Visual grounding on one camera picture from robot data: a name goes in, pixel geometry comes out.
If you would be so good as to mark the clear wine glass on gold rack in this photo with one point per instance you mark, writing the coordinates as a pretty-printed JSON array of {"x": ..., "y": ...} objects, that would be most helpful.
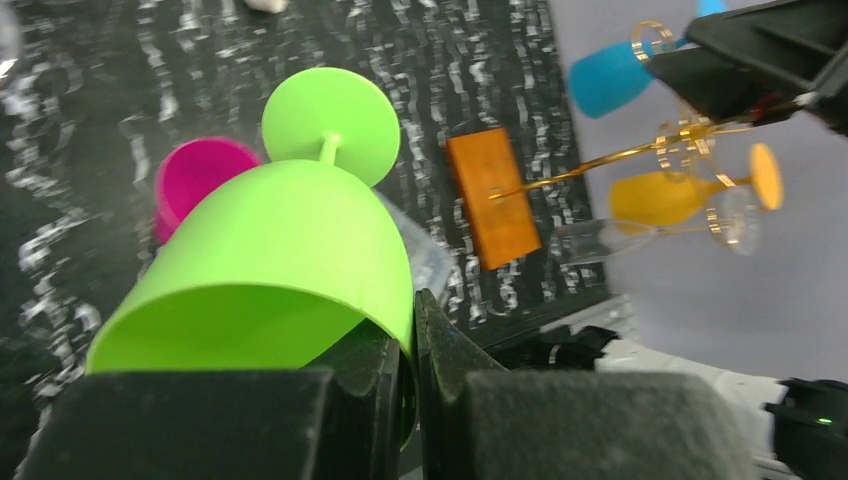
[{"x": 734, "y": 223}]

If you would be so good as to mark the green plastic wine glass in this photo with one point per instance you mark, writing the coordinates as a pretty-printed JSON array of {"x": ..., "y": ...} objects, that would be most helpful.
[{"x": 279, "y": 263}]

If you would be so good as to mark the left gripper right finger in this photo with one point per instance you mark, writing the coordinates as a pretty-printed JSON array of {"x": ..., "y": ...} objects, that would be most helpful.
[{"x": 482, "y": 421}]

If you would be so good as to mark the clear plastic screw box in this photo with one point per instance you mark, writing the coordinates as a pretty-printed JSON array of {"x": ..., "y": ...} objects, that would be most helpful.
[{"x": 431, "y": 264}]

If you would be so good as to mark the magenta plastic wine glass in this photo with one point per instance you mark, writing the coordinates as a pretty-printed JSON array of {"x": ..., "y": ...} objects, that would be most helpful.
[{"x": 190, "y": 173}]

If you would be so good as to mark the teal plastic wine glass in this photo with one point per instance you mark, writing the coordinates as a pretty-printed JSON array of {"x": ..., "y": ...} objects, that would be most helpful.
[{"x": 615, "y": 75}]

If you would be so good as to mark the orange plastic wine glass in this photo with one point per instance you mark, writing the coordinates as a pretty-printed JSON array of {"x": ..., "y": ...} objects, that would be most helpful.
[{"x": 658, "y": 200}]

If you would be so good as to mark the gold wire wine glass rack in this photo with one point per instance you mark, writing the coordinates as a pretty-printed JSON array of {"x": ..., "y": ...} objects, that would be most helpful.
[{"x": 496, "y": 198}]

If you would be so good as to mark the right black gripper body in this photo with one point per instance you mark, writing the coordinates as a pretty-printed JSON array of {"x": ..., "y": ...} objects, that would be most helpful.
[{"x": 759, "y": 65}]

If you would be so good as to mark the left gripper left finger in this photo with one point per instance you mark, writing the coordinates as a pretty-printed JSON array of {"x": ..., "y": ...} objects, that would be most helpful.
[{"x": 337, "y": 418}]

